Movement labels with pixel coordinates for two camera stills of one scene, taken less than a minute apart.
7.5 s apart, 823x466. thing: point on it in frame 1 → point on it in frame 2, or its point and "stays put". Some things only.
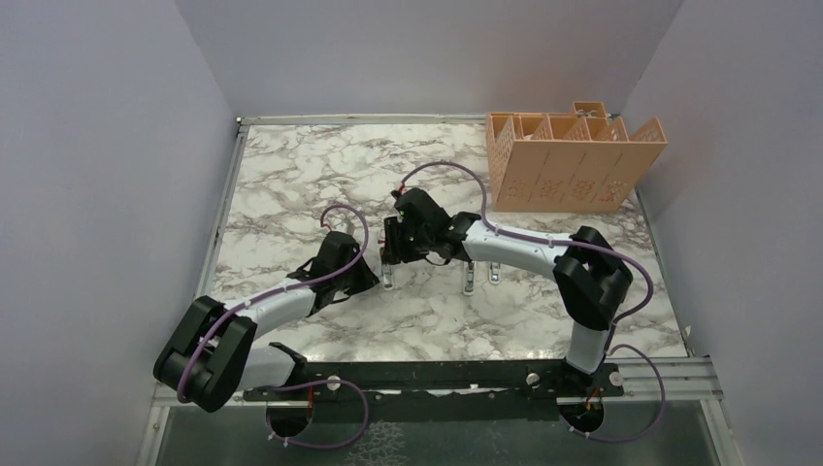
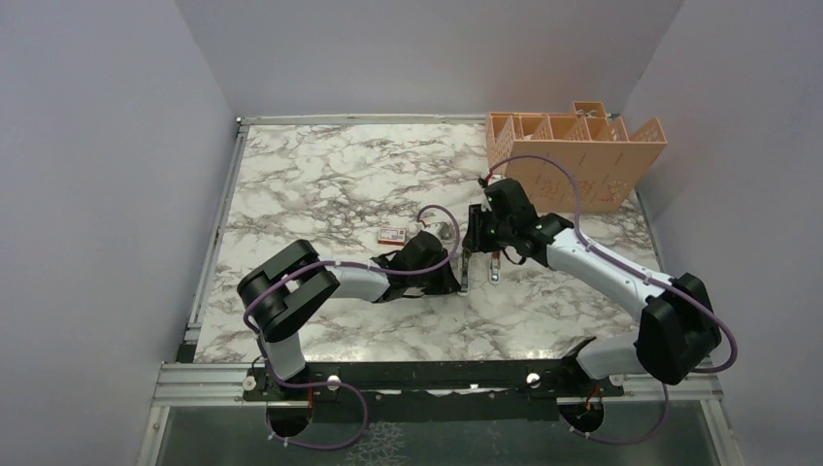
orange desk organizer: [568, 162] stays put
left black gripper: [367, 278] → [445, 284]
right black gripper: [395, 251] → [474, 240]
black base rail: [444, 391] stays put
